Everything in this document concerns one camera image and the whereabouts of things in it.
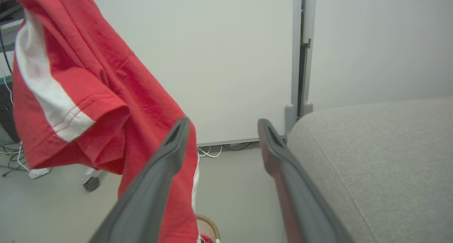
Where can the black computer tower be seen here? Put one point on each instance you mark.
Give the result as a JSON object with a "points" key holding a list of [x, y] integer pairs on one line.
{"points": [[7, 115]]}

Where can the red white-striped shirt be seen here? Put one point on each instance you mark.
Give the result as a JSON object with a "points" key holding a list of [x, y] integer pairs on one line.
{"points": [[106, 76]]}

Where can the white perforated laundry basket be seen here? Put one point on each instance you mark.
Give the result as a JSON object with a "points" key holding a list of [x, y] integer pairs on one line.
{"points": [[211, 226]]}

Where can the grey fabric sofa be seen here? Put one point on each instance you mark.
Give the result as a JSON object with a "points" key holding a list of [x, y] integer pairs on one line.
{"points": [[382, 165]]}

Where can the grey partition post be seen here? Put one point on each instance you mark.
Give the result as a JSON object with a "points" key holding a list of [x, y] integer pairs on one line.
{"points": [[296, 58]]}

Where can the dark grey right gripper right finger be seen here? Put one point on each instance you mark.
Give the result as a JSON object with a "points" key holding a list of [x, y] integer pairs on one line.
{"points": [[300, 207]]}

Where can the white power strip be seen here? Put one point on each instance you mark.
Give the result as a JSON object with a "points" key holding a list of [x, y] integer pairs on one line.
{"points": [[39, 172]]}

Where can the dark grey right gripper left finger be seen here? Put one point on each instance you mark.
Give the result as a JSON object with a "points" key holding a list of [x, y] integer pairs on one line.
{"points": [[148, 197]]}

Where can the grey caster wheel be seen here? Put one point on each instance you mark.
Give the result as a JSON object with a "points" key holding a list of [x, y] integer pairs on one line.
{"points": [[92, 183]]}

